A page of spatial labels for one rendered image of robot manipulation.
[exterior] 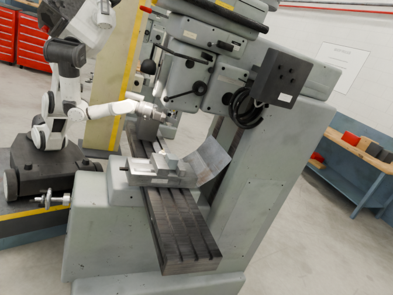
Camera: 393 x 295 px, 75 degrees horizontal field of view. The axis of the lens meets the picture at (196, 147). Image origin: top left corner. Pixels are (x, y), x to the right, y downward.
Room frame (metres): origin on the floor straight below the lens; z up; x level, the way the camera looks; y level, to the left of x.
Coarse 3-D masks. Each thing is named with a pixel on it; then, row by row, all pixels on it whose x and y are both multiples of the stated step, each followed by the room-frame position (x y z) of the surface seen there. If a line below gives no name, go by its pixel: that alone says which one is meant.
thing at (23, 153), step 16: (16, 144) 1.54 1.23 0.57; (32, 144) 1.60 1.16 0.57; (16, 160) 1.37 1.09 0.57; (32, 160) 1.42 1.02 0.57; (48, 160) 1.48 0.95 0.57; (64, 160) 1.55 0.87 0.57; (80, 160) 1.62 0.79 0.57; (16, 176) 1.28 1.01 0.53; (32, 176) 1.25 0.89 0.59; (48, 176) 1.31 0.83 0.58; (64, 176) 1.38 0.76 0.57; (32, 192) 1.24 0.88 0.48
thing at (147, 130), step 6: (150, 102) 1.70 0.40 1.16; (138, 120) 1.62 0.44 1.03; (144, 120) 1.50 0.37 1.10; (150, 120) 1.52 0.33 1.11; (138, 126) 1.55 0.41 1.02; (144, 126) 1.51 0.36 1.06; (150, 126) 1.52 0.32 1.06; (156, 126) 1.53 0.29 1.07; (138, 132) 1.50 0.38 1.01; (144, 132) 1.51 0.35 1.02; (150, 132) 1.52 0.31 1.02; (156, 132) 1.54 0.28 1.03; (138, 138) 1.50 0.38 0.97; (144, 138) 1.51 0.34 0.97; (150, 138) 1.53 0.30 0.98
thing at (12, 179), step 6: (6, 174) 1.19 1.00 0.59; (12, 174) 1.20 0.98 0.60; (6, 180) 1.17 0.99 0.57; (12, 180) 1.18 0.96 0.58; (6, 186) 1.23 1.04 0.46; (12, 186) 1.16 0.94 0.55; (6, 192) 1.22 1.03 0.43; (12, 192) 1.15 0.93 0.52; (6, 198) 1.15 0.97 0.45; (12, 198) 1.16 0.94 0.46
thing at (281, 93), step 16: (272, 48) 1.13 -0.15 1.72; (272, 64) 1.09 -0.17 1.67; (288, 64) 1.12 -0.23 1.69; (304, 64) 1.15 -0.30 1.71; (256, 80) 1.14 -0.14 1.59; (272, 80) 1.10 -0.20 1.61; (288, 80) 1.13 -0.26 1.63; (304, 80) 1.17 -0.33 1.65; (256, 96) 1.10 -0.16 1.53; (272, 96) 1.11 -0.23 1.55; (288, 96) 1.15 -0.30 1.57
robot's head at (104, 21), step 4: (104, 0) 1.23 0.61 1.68; (96, 4) 1.24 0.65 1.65; (100, 4) 1.23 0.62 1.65; (104, 4) 1.23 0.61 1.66; (100, 8) 1.22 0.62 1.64; (104, 8) 1.22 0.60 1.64; (96, 12) 1.25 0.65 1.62; (100, 12) 1.20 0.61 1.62; (96, 16) 1.25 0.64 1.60; (100, 16) 1.20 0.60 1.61; (104, 16) 1.20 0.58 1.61; (108, 16) 1.21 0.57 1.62; (96, 20) 1.25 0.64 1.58; (100, 20) 1.19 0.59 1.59; (104, 20) 1.19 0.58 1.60; (108, 20) 1.21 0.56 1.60; (100, 24) 1.20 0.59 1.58; (104, 24) 1.20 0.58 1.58; (108, 24) 1.21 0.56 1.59; (104, 28) 1.24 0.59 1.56; (108, 28) 1.24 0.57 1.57
